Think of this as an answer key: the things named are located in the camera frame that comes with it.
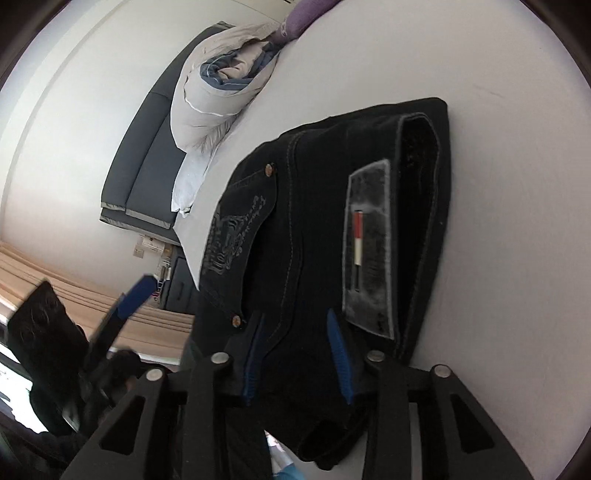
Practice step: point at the black pants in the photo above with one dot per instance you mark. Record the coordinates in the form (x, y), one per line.
(300, 230)

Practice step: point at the dark nightstand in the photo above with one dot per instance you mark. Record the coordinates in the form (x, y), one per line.
(180, 286)

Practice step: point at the purple cushion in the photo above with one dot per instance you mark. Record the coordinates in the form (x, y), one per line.
(300, 18)

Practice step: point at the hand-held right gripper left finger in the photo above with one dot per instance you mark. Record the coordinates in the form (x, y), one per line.
(253, 364)

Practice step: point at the grey padded headboard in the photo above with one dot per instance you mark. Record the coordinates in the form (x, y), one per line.
(138, 175)

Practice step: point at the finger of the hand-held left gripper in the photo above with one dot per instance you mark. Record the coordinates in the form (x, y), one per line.
(131, 295)

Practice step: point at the white pillow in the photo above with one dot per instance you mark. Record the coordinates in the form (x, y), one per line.
(184, 184)

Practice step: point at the folded beige duvet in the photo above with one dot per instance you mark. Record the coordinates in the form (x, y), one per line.
(194, 115)

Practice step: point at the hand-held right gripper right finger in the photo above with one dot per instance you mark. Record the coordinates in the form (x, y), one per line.
(339, 355)

